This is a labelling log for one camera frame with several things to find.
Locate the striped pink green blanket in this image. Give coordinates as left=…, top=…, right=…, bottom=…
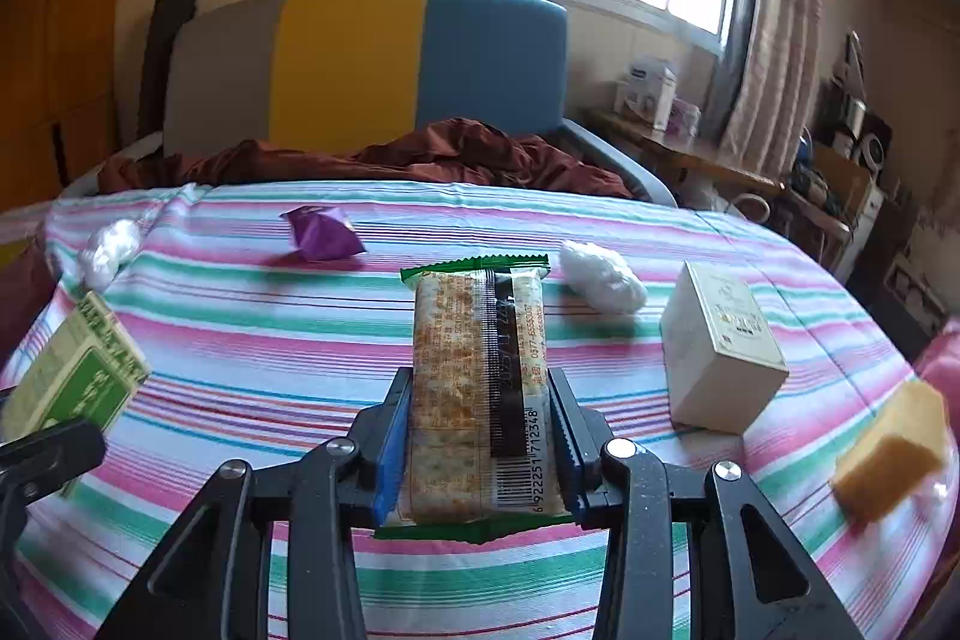
left=0, top=181, right=960, bottom=640

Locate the beige patterned curtain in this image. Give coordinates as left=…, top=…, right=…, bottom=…
left=705, top=0, right=826, bottom=176

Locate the wooden wardrobe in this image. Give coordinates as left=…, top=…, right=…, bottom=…
left=0, top=0, right=143, bottom=214

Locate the white crumpled plastic wad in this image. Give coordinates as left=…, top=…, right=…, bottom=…
left=559, top=239, right=647, bottom=313
left=81, top=218, right=142, bottom=289

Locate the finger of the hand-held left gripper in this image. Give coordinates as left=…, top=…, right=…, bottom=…
left=0, top=419, right=106, bottom=513

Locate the small green white box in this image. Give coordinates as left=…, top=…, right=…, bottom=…
left=0, top=290, right=152, bottom=500

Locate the maroon cloth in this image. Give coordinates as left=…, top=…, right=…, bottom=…
left=97, top=117, right=635, bottom=202

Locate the small purple box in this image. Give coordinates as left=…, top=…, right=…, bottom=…
left=670, top=100, right=702, bottom=142

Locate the wooden storage shelf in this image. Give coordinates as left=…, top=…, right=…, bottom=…
left=787, top=141, right=878, bottom=266

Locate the tall cream carton box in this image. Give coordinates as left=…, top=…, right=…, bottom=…
left=660, top=260, right=790, bottom=435

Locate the dark striped cracker packet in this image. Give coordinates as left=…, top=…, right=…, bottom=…
left=373, top=254, right=575, bottom=543

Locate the pink cloth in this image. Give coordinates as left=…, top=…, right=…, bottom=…
left=915, top=317, right=960, bottom=416

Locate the white appliance carton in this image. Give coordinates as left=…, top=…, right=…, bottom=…
left=613, top=56, right=677, bottom=131

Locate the wooden desk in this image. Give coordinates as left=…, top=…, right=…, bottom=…
left=581, top=107, right=785, bottom=206

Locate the purple snack wrapper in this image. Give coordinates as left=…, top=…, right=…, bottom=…
left=280, top=205, right=367, bottom=265

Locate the grey yellow blue armchair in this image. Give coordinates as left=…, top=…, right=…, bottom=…
left=161, top=0, right=680, bottom=210

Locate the yellow wedge sponge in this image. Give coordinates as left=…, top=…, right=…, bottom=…
left=834, top=379, right=952, bottom=525

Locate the white round appliance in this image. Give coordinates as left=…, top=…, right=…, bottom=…
left=855, top=131, right=893, bottom=170

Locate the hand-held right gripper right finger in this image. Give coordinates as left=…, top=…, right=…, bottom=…
left=547, top=367, right=863, bottom=640

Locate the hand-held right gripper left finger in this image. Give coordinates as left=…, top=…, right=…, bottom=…
left=97, top=368, right=413, bottom=640

